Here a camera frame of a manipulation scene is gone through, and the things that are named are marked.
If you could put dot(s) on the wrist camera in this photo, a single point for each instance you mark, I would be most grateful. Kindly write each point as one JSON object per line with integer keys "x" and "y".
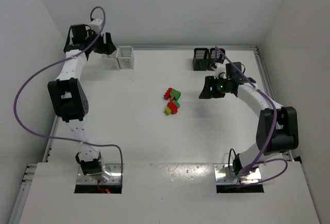
{"x": 96, "y": 24}
{"x": 219, "y": 70}

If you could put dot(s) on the lime lego brick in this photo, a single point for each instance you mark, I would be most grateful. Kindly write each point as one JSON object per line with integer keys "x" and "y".
{"x": 167, "y": 111}

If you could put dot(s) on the left white slotted container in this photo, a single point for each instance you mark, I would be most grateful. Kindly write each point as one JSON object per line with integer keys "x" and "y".
{"x": 110, "y": 61}

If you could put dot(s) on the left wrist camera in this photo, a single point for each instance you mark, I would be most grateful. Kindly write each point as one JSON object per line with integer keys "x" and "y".
{"x": 96, "y": 24}

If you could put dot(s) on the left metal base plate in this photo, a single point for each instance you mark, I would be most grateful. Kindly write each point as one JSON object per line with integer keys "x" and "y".
{"x": 111, "y": 176}

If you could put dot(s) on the red lego brick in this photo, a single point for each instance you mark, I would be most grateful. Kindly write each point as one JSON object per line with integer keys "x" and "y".
{"x": 168, "y": 94}

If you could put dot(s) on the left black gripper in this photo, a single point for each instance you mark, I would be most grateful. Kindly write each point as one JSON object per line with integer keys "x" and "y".
{"x": 100, "y": 43}

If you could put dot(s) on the black slotted container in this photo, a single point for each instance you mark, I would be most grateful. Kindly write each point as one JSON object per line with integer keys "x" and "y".
{"x": 215, "y": 56}
{"x": 200, "y": 59}

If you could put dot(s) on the right black slotted container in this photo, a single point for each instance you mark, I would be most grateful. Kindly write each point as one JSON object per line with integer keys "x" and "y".
{"x": 215, "y": 56}

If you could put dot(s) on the white slotted container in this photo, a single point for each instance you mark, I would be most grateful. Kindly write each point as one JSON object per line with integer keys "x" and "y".
{"x": 125, "y": 57}
{"x": 110, "y": 61}

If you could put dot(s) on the green lego piece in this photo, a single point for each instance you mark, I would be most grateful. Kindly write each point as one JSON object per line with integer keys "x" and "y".
{"x": 177, "y": 104}

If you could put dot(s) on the red round lego piece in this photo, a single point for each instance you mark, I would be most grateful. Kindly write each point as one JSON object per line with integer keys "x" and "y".
{"x": 172, "y": 107}

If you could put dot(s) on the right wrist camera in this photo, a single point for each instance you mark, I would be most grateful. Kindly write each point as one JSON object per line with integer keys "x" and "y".
{"x": 219, "y": 70}

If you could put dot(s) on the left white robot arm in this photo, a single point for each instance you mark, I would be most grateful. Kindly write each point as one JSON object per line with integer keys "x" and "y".
{"x": 68, "y": 98}

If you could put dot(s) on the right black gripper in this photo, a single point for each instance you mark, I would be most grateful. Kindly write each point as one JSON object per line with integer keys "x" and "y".
{"x": 213, "y": 87}

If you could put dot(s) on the right white slotted container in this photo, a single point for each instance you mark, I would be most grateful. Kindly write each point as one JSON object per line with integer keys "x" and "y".
{"x": 125, "y": 57}

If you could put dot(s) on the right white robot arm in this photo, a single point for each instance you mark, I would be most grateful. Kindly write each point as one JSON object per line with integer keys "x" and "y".
{"x": 277, "y": 129}

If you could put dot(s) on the left black slotted container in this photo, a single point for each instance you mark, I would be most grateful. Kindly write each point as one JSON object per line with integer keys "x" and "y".
{"x": 200, "y": 59}

